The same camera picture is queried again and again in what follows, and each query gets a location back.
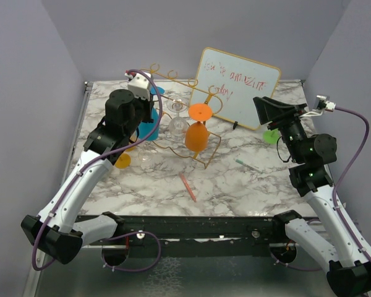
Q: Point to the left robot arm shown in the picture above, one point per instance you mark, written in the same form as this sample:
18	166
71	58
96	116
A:
55	230

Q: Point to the blue plastic wine glass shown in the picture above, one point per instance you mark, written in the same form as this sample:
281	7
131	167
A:
149	131

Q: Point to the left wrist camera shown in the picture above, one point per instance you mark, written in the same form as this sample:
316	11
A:
138	85

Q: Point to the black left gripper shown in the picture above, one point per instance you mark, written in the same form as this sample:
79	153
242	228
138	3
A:
149	105

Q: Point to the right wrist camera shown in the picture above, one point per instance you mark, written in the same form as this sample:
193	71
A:
322	104

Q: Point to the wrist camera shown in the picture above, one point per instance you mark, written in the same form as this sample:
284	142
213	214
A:
322	104
138	85

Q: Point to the yellow framed whiteboard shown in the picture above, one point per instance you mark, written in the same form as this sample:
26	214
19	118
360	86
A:
235	81

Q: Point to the gold wire wine glass rack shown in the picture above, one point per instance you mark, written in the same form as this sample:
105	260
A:
189	124

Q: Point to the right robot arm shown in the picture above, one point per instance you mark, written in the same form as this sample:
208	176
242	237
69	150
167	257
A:
346	257

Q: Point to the clear tall wine glass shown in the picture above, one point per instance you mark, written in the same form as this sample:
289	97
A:
146	151

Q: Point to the black metal base frame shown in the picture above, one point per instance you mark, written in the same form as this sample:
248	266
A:
144	236

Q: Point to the yellow plastic wine glass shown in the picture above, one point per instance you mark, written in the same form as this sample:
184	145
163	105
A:
123	161
130	149

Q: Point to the green plastic wine glass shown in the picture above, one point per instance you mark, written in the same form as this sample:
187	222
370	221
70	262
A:
271	136

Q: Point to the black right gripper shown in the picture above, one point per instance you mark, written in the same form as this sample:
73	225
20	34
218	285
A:
269	108

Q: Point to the red marker pen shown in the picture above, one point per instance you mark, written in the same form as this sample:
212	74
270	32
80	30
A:
185	183

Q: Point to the orange plastic wine glass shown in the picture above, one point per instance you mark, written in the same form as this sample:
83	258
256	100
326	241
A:
196	138

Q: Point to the white green marker pen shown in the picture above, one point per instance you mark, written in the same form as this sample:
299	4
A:
248	166

